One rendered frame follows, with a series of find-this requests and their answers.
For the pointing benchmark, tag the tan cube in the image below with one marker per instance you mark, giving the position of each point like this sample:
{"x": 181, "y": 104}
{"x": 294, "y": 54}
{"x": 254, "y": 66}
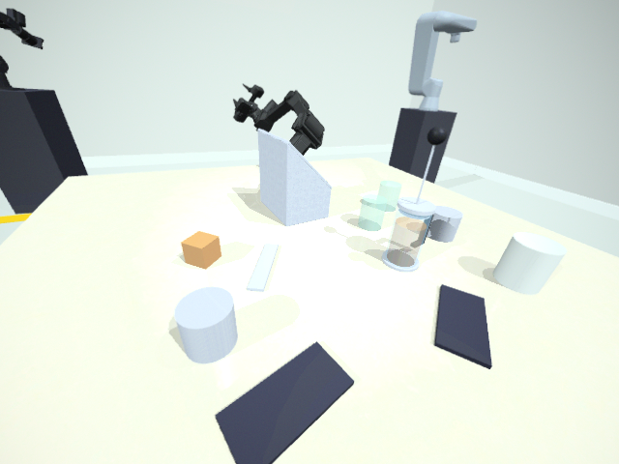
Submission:
{"x": 202, "y": 249}

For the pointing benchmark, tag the glass french press with black knob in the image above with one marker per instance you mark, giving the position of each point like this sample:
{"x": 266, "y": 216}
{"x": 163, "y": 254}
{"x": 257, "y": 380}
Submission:
{"x": 412, "y": 221}

